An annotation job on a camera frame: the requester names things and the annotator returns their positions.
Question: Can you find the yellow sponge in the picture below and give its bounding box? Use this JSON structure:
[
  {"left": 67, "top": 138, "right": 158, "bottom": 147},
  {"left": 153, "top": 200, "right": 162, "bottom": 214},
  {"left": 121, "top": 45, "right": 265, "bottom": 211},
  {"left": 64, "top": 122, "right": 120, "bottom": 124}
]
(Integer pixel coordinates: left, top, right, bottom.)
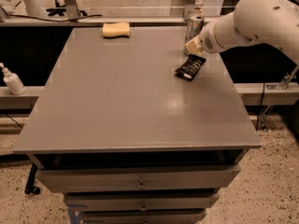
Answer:
[{"left": 102, "top": 22, "right": 130, "bottom": 38}]

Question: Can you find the white pump bottle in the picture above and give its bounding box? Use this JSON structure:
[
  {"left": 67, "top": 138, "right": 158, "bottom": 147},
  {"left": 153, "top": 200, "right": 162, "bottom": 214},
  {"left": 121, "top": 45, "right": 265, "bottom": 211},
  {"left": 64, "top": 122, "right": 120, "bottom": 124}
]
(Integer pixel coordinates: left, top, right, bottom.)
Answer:
[{"left": 0, "top": 63, "right": 26, "bottom": 95}]

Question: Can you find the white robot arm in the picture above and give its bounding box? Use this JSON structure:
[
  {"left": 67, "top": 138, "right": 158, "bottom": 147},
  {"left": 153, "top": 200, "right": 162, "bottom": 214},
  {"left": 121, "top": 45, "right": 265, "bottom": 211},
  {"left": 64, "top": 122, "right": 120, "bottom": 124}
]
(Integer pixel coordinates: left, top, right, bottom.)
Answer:
[{"left": 185, "top": 0, "right": 299, "bottom": 64}]

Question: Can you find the grey drawer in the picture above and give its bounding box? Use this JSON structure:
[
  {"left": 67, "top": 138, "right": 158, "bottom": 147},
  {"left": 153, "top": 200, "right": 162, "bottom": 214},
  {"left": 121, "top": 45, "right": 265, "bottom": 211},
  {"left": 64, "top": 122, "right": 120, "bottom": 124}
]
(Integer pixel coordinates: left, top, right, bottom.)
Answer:
[
  {"left": 82, "top": 209, "right": 206, "bottom": 224},
  {"left": 64, "top": 191, "right": 219, "bottom": 211},
  {"left": 36, "top": 164, "right": 240, "bottom": 193}
]

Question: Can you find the silver redbull can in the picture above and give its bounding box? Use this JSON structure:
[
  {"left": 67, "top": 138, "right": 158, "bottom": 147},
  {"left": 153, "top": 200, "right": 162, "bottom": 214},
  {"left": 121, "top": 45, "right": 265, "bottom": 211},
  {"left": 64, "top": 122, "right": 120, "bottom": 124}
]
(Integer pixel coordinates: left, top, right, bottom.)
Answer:
[{"left": 184, "top": 15, "right": 204, "bottom": 46}]

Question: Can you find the black rxbar chocolate bar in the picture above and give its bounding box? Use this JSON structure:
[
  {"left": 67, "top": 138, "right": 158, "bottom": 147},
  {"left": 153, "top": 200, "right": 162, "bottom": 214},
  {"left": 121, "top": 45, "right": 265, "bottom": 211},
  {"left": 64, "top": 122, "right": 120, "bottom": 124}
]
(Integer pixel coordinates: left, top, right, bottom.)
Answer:
[{"left": 175, "top": 55, "right": 206, "bottom": 81}]

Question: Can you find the black caster leg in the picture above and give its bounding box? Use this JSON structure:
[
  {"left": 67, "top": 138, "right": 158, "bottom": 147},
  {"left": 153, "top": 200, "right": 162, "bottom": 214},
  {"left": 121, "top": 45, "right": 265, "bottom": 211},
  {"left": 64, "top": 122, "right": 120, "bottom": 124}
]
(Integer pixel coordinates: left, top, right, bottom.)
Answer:
[{"left": 24, "top": 164, "right": 40, "bottom": 195}]

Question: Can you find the middle grey drawer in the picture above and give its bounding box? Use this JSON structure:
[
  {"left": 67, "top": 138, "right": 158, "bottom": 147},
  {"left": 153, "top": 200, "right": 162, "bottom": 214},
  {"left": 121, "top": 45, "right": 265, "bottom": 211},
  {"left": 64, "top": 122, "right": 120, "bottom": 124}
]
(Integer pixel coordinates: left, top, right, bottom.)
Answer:
[{"left": 64, "top": 191, "right": 219, "bottom": 211}]

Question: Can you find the black cable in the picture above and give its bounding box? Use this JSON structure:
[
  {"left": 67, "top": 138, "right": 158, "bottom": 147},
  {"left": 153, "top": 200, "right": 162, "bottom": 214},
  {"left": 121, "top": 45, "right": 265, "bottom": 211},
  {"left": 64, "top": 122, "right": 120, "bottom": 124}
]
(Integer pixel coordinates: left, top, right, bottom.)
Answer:
[{"left": 0, "top": 7, "right": 104, "bottom": 23}]

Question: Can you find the bottom grey drawer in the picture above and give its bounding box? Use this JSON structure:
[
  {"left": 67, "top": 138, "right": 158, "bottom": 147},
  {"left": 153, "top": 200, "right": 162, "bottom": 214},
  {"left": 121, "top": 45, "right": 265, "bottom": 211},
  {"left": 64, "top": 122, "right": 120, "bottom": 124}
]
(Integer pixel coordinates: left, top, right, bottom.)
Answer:
[{"left": 82, "top": 209, "right": 206, "bottom": 224}]

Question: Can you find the grey metal frame post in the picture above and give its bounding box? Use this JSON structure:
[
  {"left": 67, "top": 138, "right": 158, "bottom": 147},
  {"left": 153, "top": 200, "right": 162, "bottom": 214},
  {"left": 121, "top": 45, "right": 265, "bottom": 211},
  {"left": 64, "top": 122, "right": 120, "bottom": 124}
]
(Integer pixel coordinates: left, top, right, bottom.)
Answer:
[{"left": 64, "top": 0, "right": 80, "bottom": 20}]

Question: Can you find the grey drawer cabinet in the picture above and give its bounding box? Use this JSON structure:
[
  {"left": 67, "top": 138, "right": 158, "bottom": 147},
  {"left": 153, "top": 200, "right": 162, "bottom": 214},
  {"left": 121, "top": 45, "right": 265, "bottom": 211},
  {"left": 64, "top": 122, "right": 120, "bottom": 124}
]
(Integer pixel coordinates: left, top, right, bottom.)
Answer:
[{"left": 12, "top": 25, "right": 263, "bottom": 224}]

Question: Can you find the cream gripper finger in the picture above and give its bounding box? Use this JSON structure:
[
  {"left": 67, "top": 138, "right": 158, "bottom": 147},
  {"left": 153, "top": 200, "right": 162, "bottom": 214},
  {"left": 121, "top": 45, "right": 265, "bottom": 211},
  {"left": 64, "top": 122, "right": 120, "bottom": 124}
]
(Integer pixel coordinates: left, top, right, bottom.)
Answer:
[{"left": 184, "top": 35, "right": 203, "bottom": 55}]

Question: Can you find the top grey drawer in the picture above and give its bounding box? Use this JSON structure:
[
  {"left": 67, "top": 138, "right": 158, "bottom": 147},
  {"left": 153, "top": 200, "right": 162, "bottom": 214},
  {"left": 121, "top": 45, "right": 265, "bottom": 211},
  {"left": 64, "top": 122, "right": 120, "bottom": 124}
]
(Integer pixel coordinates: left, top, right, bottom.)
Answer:
[{"left": 36, "top": 164, "right": 240, "bottom": 193}]

